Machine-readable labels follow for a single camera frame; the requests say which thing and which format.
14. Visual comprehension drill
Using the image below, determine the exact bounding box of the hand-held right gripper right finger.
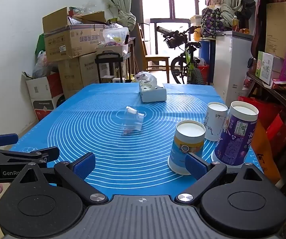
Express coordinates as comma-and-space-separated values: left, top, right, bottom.
174, 152, 271, 206

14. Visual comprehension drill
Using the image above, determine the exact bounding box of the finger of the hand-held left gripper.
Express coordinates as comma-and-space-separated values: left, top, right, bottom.
0, 133, 19, 150
0, 146, 60, 169

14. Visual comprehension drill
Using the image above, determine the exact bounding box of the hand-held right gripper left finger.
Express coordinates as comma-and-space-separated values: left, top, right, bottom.
13, 152, 109, 206

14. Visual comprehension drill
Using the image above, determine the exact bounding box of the blue and yellow paper cup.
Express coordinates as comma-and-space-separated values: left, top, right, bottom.
167, 120, 206, 175

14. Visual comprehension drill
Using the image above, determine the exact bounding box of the purple paper cup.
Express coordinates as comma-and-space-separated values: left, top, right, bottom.
210, 101, 259, 166

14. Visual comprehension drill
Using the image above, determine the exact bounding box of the white paper cup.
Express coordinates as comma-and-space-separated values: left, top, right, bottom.
204, 102, 228, 142

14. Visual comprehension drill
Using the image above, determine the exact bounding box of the blue silicone mat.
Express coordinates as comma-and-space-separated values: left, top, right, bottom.
9, 82, 266, 198

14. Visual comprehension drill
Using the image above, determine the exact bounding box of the white and red cardboard box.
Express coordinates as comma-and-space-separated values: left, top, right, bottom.
22, 72, 66, 121

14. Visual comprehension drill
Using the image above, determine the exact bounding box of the orange bag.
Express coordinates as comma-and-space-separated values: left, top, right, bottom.
250, 120, 282, 185

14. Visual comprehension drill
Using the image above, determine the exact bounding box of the white plastic bag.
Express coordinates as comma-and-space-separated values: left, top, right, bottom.
32, 50, 51, 79

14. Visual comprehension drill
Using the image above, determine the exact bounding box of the white tissue box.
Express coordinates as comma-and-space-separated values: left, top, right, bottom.
139, 84, 167, 103

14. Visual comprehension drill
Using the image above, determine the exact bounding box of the red bag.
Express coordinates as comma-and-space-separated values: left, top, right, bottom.
237, 96, 286, 155

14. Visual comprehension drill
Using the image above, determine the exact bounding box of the red bucket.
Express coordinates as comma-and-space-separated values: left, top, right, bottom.
197, 64, 210, 85

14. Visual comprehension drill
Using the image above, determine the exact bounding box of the green plastic bag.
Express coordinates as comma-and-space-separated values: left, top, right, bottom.
35, 33, 46, 56

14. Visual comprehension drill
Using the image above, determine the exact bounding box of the clear plastic bag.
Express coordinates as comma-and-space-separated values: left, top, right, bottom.
134, 71, 158, 87

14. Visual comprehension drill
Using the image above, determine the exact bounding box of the green and black bicycle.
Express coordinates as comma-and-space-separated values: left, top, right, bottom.
156, 25, 210, 85

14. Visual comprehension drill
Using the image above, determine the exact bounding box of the white chest freezer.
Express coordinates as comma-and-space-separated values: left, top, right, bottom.
212, 30, 254, 102

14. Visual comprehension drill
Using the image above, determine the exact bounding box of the black utility cart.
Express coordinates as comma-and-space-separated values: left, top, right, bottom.
94, 50, 124, 84

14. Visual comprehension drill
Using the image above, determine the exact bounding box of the wooden chair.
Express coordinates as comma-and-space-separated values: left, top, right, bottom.
138, 23, 170, 77

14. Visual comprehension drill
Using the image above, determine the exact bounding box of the large open cardboard box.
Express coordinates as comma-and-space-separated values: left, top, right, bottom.
42, 7, 108, 63

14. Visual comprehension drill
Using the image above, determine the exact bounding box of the blue barrel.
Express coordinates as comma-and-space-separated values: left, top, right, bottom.
199, 38, 215, 67

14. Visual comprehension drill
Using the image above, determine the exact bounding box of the green and white box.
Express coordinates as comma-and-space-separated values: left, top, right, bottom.
256, 51, 284, 85

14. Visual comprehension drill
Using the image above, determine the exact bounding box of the clear plastic storage container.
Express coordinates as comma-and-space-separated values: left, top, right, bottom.
102, 26, 130, 46

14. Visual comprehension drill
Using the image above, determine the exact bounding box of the white plastic jar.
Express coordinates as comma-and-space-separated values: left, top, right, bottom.
190, 15, 203, 28

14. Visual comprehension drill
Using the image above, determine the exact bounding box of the purple floral bag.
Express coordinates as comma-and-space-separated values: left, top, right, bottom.
201, 4, 234, 38

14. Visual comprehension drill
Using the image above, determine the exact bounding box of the tall brown cardboard box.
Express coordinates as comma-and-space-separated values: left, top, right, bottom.
265, 2, 286, 59

